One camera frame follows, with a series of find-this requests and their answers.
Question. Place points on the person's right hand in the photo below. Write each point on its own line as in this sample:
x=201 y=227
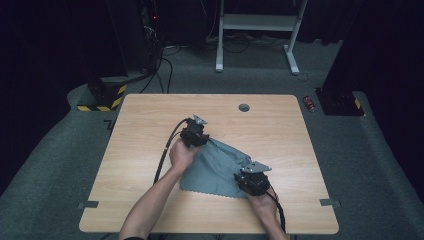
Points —
x=263 y=203

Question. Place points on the white metal stand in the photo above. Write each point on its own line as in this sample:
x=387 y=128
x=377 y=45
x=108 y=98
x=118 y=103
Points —
x=256 y=22

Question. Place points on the black yellow striped base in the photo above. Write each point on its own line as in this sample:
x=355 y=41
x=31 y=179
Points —
x=106 y=96

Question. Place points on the red can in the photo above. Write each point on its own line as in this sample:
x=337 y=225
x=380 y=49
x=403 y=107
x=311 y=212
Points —
x=309 y=103

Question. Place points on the grey cloth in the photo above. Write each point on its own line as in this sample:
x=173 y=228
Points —
x=213 y=170

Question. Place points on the black square stand base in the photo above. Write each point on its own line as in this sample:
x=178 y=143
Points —
x=340 y=101

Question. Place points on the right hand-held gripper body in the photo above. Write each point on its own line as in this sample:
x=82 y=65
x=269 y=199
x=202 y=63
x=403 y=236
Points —
x=255 y=181

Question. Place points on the grey tape strip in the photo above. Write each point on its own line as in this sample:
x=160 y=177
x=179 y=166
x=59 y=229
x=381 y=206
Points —
x=88 y=204
x=330 y=202

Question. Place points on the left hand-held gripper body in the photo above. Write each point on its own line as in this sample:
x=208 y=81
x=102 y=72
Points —
x=193 y=133

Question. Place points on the dark equipment rack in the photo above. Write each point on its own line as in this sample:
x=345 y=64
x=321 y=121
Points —
x=140 y=33

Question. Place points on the person's left hand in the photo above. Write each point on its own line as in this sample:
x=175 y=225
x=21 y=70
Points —
x=181 y=156

